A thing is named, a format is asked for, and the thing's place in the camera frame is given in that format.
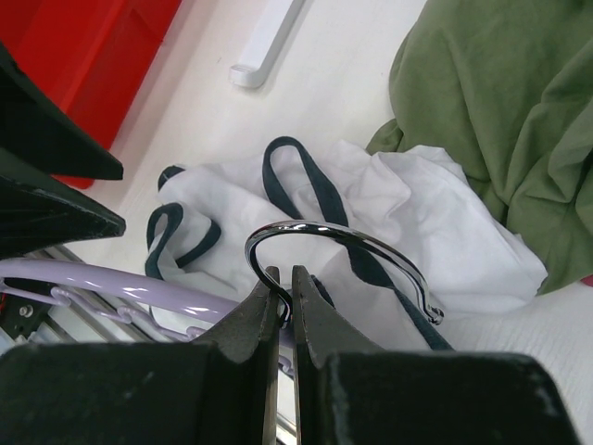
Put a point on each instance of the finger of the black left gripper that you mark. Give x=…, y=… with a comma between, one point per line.
x=35, y=130
x=35, y=216

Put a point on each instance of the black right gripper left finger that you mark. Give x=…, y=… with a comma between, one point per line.
x=218, y=388

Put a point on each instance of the silver clothes rack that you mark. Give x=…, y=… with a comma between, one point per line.
x=265, y=44

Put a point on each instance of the red plastic tray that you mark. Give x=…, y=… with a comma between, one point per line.
x=88, y=57

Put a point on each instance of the white tank top navy trim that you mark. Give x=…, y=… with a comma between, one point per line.
x=418, y=203

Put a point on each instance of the maroon tank top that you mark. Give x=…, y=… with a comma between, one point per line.
x=587, y=280

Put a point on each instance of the purple plastic hanger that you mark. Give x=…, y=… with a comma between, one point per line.
x=111, y=293

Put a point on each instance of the green tank top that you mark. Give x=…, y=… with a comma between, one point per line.
x=505, y=87

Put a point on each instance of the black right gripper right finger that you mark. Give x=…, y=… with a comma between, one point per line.
x=351, y=391

